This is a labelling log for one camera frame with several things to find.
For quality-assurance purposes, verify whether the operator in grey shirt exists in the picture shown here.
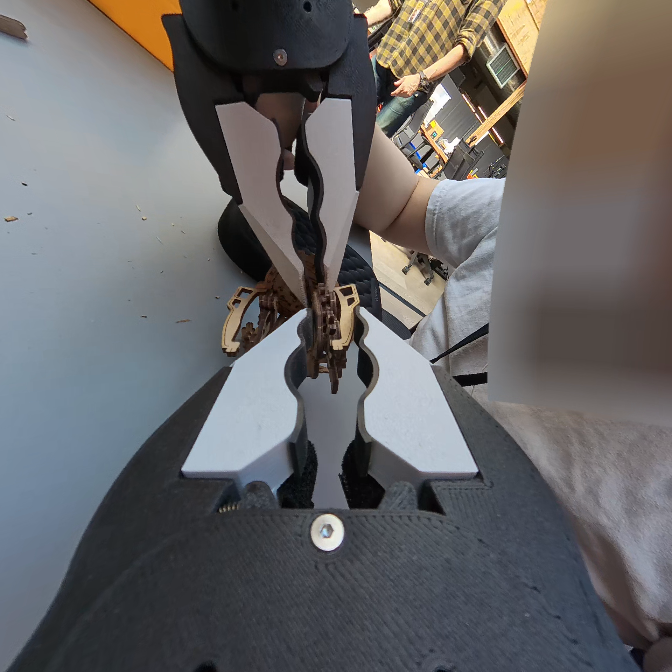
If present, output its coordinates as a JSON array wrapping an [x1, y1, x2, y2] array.
[[409, 177, 672, 654]]

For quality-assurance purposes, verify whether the black shoulder strap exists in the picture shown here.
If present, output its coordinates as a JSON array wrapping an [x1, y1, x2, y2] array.
[[429, 322, 490, 387]]

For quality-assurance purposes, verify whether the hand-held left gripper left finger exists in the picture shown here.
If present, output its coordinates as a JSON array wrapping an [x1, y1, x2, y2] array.
[[181, 309, 310, 497]]

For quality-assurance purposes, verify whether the wooden gear model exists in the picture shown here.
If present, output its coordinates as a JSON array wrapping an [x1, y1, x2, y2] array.
[[220, 265, 361, 396]]

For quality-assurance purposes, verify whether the wooden workbench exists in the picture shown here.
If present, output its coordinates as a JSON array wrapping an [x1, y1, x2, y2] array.
[[420, 81, 527, 163]]

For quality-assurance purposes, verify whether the orange board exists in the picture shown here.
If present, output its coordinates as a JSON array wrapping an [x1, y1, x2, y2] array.
[[86, 0, 182, 71]]

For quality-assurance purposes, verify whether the person's right forearm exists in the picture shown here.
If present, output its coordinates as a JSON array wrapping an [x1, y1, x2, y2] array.
[[353, 123, 442, 247]]

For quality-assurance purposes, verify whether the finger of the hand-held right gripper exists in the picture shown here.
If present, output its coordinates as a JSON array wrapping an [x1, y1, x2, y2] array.
[[299, 98, 361, 288], [215, 101, 316, 308]]

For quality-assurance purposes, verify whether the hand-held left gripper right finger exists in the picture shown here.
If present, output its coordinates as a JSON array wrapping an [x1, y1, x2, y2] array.
[[356, 307, 480, 499]]

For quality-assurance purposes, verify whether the black wrist rest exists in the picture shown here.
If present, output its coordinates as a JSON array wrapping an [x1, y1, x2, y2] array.
[[218, 198, 427, 339]]

